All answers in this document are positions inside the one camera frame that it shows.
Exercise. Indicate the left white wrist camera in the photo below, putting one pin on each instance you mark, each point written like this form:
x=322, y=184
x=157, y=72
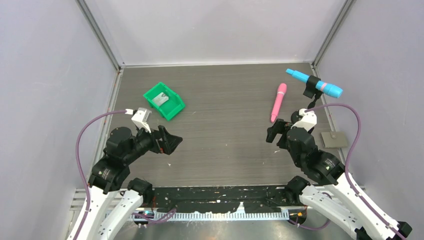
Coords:
x=140, y=117

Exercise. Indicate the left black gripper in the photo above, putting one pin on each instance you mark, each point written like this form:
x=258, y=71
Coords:
x=170, y=141

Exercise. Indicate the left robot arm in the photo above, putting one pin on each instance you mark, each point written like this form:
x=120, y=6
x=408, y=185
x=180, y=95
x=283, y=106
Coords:
x=108, y=175

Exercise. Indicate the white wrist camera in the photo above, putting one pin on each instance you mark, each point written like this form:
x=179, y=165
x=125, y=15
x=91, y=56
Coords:
x=305, y=119
x=140, y=117

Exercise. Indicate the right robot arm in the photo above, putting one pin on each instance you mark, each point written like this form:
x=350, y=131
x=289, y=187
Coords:
x=354, y=212

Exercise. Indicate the black microphone stand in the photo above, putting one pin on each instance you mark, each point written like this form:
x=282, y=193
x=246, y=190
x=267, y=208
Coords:
x=311, y=92

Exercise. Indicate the grey card in bin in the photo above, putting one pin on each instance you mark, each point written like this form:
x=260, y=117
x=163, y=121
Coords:
x=160, y=99

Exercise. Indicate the green plastic bin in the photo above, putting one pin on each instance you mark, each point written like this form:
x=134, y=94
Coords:
x=169, y=109

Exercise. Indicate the pink toy microphone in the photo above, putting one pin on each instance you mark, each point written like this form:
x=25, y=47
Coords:
x=281, y=91

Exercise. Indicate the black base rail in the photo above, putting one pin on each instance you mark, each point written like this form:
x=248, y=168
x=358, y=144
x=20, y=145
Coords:
x=221, y=199

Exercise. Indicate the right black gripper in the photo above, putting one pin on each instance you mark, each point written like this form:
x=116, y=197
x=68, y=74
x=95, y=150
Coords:
x=279, y=126

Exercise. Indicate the blue toy microphone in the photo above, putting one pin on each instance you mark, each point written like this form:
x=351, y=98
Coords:
x=327, y=88

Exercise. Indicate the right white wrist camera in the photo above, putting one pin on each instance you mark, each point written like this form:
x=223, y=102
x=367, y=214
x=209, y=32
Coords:
x=305, y=119

